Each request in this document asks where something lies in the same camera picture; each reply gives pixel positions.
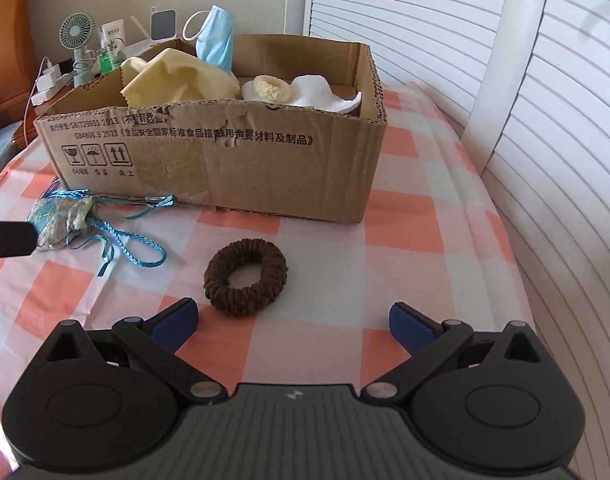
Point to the white square grey-faced device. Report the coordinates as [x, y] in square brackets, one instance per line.
[163, 25]

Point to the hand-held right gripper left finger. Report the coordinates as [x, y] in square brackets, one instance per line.
[177, 322]

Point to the cardboard box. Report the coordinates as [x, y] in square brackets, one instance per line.
[260, 175]

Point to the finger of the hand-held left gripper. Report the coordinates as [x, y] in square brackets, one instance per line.
[10, 240]

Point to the white wardrobe post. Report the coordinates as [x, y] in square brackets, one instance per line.
[510, 60]

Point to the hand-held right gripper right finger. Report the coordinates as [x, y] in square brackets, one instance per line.
[410, 327]

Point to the green desk fan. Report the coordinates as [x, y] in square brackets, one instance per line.
[77, 30]

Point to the white card box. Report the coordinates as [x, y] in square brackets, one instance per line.
[114, 30]

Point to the wooden headboard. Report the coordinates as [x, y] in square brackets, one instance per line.
[5, 35]

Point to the green sanitizer bottle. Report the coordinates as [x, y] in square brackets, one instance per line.
[103, 57]
[117, 57]

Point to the pink checkered tablecloth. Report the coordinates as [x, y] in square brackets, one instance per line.
[425, 240]

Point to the blue face mask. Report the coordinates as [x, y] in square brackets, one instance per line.
[217, 35]

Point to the yellow cloth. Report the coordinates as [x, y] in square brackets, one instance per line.
[175, 80]

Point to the white power strip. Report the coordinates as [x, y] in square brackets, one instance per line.
[50, 94]

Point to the white charger plug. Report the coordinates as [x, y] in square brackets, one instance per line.
[49, 75]

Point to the cream hair scrunchie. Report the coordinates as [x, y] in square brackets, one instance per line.
[280, 94]

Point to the white folded cloth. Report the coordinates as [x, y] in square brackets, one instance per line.
[320, 92]

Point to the white louvred wardrobe door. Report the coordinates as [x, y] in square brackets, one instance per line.
[575, 185]
[410, 20]

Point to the brown hair scrunchie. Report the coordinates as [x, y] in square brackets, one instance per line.
[217, 267]

